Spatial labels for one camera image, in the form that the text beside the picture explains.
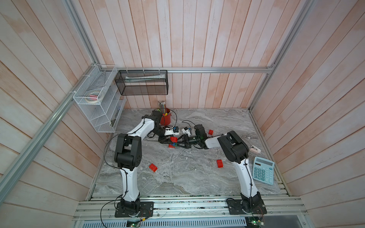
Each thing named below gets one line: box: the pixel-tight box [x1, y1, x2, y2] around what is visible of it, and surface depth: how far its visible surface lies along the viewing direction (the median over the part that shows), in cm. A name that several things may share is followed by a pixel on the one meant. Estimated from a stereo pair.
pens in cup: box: [157, 100, 166, 114], surface depth 105 cm
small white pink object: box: [249, 145, 262, 153], surface depth 97 cm
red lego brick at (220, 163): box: [216, 159, 224, 169], surface depth 91 cm
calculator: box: [252, 156, 275, 185], surface depth 87 cm
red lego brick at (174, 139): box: [170, 136, 179, 143], surface depth 94 cm
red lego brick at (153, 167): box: [148, 163, 159, 173], surface depth 90 cm
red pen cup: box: [160, 107, 172, 126], surface depth 113 cm
